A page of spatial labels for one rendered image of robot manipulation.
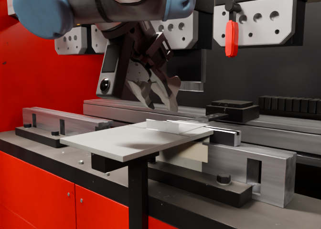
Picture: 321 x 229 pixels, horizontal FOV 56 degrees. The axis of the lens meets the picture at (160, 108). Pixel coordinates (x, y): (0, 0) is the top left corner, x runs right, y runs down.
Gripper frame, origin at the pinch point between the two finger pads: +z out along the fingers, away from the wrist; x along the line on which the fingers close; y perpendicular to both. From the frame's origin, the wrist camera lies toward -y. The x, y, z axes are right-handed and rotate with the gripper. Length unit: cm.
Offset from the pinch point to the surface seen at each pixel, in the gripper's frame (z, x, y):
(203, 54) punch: -2.1, -3.6, 15.2
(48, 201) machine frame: 21, 40, -23
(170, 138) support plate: 1.3, -5.8, -5.9
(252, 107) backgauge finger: 23.8, -5.1, 24.2
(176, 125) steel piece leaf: 2.5, -4.0, -1.9
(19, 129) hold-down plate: 13, 72, -8
